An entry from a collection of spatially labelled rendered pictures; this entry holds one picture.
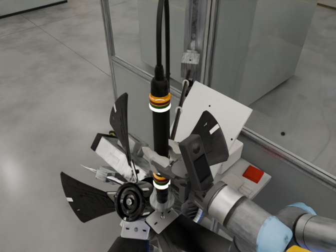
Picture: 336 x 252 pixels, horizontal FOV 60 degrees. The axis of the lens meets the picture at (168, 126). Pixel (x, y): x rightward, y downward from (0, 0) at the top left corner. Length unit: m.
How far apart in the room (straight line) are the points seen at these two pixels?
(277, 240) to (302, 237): 0.12
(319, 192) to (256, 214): 0.92
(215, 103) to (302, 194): 0.68
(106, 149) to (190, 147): 0.69
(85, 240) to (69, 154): 0.91
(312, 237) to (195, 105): 0.65
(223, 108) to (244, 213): 0.56
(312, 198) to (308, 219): 0.84
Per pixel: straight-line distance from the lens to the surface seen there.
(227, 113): 1.07
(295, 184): 1.53
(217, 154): 0.77
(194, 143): 0.58
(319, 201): 1.53
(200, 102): 1.12
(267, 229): 0.58
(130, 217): 0.92
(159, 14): 0.52
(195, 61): 1.21
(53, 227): 2.43
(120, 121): 1.00
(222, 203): 0.60
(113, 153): 1.20
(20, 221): 2.55
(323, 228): 0.67
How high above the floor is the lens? 1.98
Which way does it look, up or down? 41 degrees down
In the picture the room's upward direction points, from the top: straight up
